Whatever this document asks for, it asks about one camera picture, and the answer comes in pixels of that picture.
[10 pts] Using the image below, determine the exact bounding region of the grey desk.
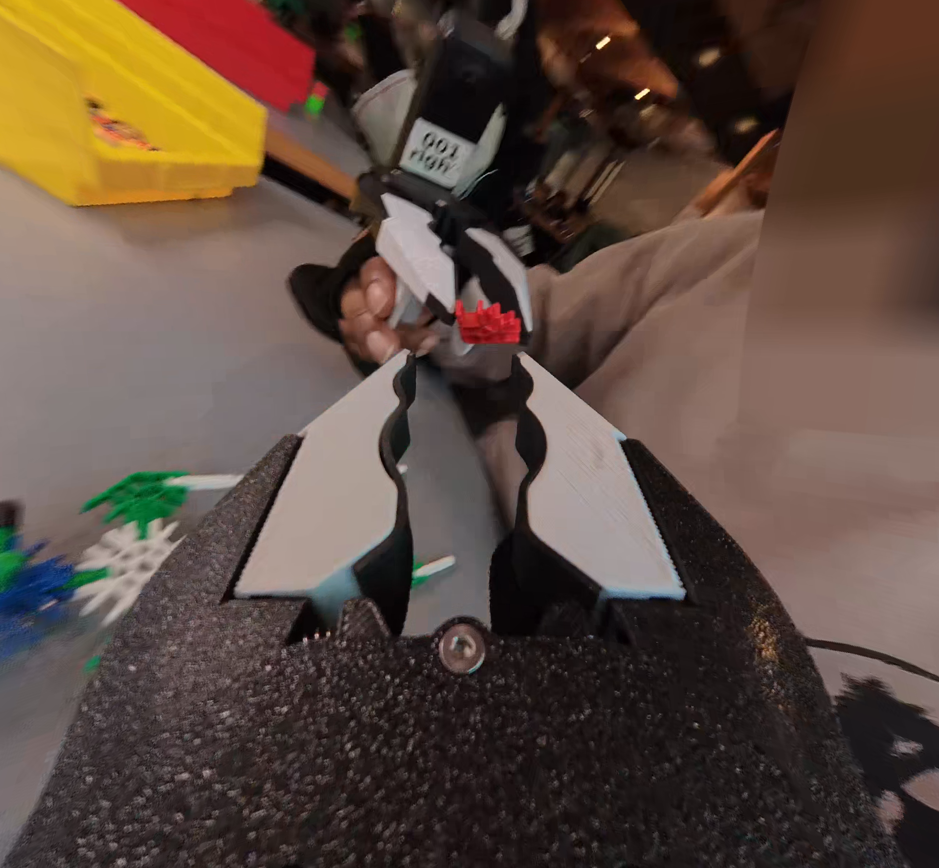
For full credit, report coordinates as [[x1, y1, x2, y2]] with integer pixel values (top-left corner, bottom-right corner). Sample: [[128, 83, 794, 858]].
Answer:
[[0, 112, 735, 868]]

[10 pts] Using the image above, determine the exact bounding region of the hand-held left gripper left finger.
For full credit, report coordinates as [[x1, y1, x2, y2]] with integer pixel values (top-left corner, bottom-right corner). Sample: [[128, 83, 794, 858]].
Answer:
[[233, 350, 419, 634]]

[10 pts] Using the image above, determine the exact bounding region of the black cable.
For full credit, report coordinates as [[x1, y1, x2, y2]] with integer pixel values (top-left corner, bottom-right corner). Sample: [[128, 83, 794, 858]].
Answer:
[[803, 637, 939, 682]]

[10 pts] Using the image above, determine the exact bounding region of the construction toy figure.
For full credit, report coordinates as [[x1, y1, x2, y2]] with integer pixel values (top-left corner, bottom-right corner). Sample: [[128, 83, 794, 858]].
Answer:
[[0, 470, 456, 671]]

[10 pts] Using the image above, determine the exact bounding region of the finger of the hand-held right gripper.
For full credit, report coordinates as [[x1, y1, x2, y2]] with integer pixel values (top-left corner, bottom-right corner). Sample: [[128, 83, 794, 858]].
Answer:
[[376, 193, 461, 320], [453, 228, 534, 335]]

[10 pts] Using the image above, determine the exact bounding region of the red plastic bin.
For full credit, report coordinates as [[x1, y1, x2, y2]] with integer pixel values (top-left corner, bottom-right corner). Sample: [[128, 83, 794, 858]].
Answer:
[[62, 0, 318, 114]]

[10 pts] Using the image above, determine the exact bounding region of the person's right hand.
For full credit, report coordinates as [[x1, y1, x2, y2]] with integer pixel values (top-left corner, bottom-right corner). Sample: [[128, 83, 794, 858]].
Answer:
[[339, 256, 437, 364]]

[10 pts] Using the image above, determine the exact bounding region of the person's right forearm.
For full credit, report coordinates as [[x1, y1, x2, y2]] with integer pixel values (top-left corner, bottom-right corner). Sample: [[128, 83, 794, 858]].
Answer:
[[524, 211, 767, 443]]

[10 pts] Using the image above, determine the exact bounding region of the yellow plastic bin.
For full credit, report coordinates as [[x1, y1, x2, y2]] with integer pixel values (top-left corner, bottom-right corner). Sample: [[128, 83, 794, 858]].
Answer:
[[0, 0, 268, 207]]

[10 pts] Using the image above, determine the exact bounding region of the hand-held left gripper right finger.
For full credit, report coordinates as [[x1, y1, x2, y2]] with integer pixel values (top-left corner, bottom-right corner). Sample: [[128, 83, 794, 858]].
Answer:
[[488, 353, 688, 630]]

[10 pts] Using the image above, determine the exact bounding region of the red toy connector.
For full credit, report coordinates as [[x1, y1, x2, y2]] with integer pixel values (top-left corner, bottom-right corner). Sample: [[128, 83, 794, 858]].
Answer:
[[455, 299, 523, 345]]

